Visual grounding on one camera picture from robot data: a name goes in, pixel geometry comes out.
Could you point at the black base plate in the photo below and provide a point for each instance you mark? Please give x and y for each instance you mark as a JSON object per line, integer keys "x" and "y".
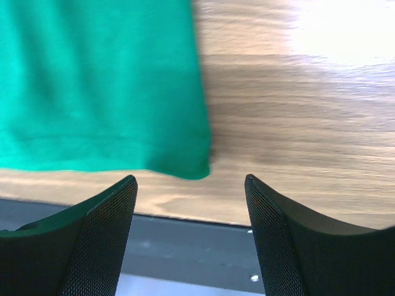
{"x": 180, "y": 257}

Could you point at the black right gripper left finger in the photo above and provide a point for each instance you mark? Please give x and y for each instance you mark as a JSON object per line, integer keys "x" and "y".
{"x": 78, "y": 251}

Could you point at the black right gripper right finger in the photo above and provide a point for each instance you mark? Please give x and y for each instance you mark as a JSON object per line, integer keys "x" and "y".
{"x": 303, "y": 252}

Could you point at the green t shirt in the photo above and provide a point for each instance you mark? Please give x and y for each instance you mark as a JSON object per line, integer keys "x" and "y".
{"x": 102, "y": 86}

